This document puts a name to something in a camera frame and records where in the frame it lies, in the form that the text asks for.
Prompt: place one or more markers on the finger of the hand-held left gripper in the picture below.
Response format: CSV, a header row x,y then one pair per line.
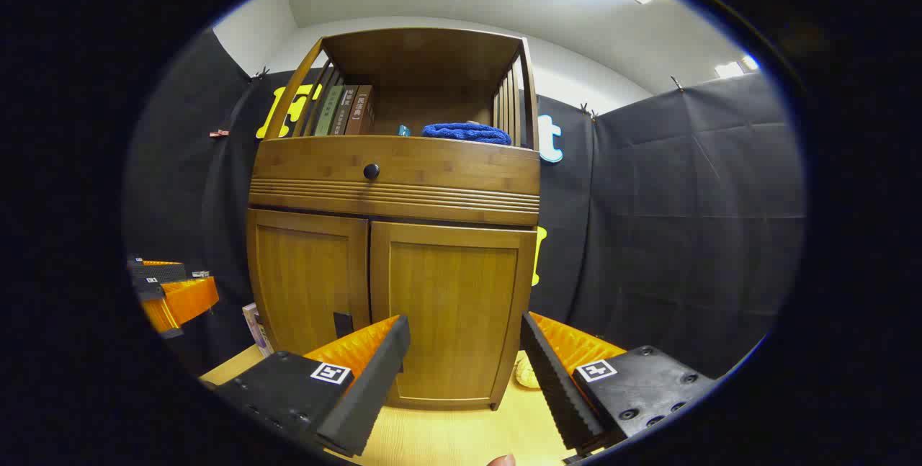
x,y
187,300
162,271

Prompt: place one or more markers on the black backdrop cloth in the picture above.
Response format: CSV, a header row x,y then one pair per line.
x,y
684,235

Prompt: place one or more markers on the small ceiling light panel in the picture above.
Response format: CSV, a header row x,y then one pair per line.
x,y
736,67

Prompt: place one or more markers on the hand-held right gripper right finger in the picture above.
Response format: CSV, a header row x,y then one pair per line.
x,y
555,387

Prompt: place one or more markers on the wooden double-door shoe cabinet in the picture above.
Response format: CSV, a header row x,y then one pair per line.
x,y
425,55

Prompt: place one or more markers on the tan book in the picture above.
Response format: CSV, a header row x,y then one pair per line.
x,y
263,340

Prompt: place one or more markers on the beige round object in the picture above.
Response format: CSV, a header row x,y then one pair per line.
x,y
526,374

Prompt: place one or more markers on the wooden shoe cabinet door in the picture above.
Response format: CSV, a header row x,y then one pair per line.
x,y
454,293
302,271

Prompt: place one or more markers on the wooden cabinet drawer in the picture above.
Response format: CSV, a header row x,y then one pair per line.
x,y
446,178

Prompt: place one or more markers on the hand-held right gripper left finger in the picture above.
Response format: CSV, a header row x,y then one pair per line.
x,y
374,387

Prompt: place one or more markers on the black round drawer knob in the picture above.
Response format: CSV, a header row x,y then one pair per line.
x,y
371,171

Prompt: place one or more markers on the black binder clip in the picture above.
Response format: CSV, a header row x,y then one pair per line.
x,y
587,110
260,73
677,83

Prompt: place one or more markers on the blue folded towel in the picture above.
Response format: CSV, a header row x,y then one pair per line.
x,y
466,134

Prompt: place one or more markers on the dark brown book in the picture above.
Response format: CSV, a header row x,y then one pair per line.
x,y
345,111

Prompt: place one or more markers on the green book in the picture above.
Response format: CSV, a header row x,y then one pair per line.
x,y
329,111

